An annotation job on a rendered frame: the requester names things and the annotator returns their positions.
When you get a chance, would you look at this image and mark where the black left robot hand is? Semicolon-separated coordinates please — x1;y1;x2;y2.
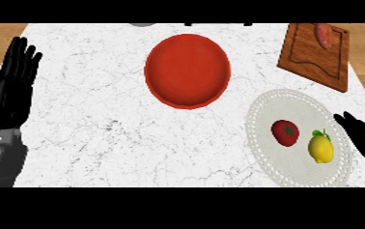
0;36;45;130

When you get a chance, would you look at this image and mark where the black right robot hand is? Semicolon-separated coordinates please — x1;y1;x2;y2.
333;110;365;158

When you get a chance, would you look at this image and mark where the brown wooden cutting board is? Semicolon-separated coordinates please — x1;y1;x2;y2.
277;22;351;94

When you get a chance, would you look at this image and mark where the grey round object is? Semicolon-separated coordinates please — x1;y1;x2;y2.
127;22;158;28

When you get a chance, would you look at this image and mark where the reddish sweet potato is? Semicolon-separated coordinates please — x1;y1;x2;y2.
312;22;334;51

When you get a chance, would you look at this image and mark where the red tomato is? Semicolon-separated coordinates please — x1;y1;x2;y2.
269;119;302;148

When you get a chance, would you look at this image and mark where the yellow lemon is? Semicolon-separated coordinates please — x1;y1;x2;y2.
306;129;336;164

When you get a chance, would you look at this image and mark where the white round lace placemat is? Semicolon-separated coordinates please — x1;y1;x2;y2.
244;88;355;188

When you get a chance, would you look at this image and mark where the red bowl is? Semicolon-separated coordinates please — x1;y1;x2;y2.
142;33;232;110

